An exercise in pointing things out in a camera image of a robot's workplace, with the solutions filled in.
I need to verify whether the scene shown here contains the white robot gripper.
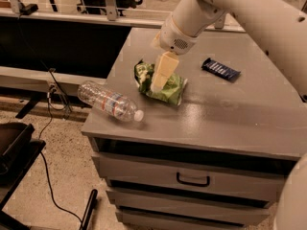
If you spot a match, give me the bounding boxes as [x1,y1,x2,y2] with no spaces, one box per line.
[151,15,198,92]

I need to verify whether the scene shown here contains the green jalapeno chip bag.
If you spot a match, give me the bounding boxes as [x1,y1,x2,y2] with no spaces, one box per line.
[133,60,187,105]

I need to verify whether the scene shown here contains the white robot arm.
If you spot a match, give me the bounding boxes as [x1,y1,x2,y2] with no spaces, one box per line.
[151,0,307,100]

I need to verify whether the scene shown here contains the clear plastic water bottle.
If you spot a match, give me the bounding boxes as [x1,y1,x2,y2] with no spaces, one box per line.
[78,80,144,122]

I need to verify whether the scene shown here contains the dark blue candy bar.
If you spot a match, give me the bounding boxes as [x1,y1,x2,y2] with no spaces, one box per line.
[201,57,241,81]

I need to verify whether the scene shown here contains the grey drawer cabinet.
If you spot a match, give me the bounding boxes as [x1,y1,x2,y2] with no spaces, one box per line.
[83,29,307,230]

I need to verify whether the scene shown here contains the black floor cable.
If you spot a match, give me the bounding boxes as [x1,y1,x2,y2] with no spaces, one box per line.
[37,68,84,225]

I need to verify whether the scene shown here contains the black drawer handle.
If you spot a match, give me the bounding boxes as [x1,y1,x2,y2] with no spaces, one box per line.
[176,172,211,188]

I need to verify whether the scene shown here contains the metal railing frame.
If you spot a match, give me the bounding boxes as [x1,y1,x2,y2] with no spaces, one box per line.
[0,0,246,34]

